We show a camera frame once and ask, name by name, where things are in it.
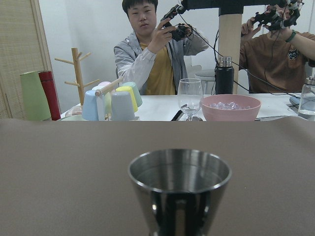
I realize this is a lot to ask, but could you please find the steel jigger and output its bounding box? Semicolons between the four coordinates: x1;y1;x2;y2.
128;149;232;236

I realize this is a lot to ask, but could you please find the green plastic cup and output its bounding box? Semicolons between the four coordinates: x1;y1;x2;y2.
122;82;143;107

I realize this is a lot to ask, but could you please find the grey plastic cup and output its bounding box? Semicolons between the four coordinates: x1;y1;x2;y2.
111;91;135;121

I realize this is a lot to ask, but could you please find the yellow plastic cup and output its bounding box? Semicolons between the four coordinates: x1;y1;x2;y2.
115;86;139;113

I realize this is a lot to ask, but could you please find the blue plastic cup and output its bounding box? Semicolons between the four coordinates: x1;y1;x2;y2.
82;90;98;121

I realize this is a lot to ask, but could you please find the wooden cup tree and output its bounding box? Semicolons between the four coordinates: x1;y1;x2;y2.
55;48;100;106

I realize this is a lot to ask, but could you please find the wine glass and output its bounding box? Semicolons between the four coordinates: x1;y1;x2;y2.
177;78;203;121

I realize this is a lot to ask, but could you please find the person in grey jacket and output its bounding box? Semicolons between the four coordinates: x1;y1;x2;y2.
114;0;209;95

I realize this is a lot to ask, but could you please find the pink bowl with ice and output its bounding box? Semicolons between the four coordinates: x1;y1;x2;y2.
200;94;261;121

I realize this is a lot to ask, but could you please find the black water bottle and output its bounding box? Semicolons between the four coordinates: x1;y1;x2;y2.
215;56;234;94

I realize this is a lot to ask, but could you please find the red bottle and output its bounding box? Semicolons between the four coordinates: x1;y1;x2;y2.
38;71;61;120

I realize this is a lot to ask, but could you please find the green bottle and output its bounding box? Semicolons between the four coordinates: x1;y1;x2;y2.
20;71;51;121

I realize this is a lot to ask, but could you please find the person in brown shirt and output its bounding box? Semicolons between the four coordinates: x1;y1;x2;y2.
239;18;315;93

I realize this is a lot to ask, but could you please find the small glass bottle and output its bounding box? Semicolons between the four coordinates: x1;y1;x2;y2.
298;77;315;121

